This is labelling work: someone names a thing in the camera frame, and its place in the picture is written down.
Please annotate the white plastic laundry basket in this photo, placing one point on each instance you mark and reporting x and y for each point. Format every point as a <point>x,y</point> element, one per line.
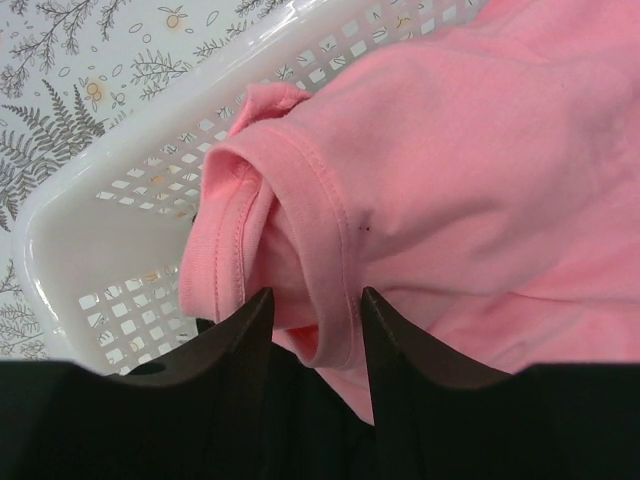
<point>97,246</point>

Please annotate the floral patterned table mat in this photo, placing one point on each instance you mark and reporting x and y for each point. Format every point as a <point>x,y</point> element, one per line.
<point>71,71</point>

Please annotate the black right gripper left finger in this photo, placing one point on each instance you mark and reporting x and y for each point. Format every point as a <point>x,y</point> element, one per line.
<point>196,412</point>

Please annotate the pink polo shirt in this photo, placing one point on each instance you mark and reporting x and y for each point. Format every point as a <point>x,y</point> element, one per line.
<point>484,180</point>

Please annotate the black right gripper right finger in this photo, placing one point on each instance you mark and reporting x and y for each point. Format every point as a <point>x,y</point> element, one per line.
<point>436,411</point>

